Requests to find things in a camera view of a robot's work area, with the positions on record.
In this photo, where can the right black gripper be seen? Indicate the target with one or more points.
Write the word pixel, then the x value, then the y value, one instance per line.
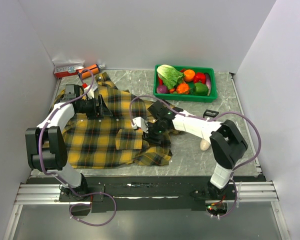
pixel 151 138

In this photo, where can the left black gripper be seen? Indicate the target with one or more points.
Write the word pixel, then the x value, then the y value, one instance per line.
pixel 98 112

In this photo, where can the yellow plaid shirt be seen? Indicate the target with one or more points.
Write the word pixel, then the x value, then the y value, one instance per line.
pixel 111 142

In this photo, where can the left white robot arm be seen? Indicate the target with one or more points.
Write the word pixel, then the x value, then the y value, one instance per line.
pixel 45 145

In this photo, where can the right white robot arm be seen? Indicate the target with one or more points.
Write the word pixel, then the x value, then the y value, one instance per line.
pixel 227 143

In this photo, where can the orange black cylinder tool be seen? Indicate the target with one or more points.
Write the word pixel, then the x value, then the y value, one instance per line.
pixel 94 69

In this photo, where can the purple onion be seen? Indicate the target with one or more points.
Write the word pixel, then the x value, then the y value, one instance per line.
pixel 162 89

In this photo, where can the white daikon radish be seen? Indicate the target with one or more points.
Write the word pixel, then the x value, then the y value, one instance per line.
pixel 204 145

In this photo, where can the orange carrot slice toy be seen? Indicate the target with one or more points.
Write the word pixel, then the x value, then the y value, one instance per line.
pixel 183 88

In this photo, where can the napa cabbage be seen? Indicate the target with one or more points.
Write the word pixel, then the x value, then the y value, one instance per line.
pixel 170 76

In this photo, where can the red white cardboard box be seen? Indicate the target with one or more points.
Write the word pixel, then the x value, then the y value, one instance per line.
pixel 67 68

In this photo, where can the green bell pepper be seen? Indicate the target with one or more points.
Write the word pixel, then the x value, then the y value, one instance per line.
pixel 200 89

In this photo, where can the green plastic crate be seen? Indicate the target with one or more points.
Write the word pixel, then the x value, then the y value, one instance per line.
pixel 173 95

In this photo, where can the orange fruit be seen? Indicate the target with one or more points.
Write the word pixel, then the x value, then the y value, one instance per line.
pixel 189 75

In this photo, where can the red bell pepper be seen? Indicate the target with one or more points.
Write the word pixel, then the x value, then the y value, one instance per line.
pixel 199 77

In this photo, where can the purple eggplant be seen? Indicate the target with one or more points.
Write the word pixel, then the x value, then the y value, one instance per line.
pixel 208 83

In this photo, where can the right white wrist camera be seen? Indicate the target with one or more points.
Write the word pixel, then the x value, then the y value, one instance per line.
pixel 140 123

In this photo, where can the black square frame far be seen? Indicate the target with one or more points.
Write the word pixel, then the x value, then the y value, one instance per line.
pixel 210 113

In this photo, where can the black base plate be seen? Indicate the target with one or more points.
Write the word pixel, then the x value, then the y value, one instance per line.
pixel 138 193

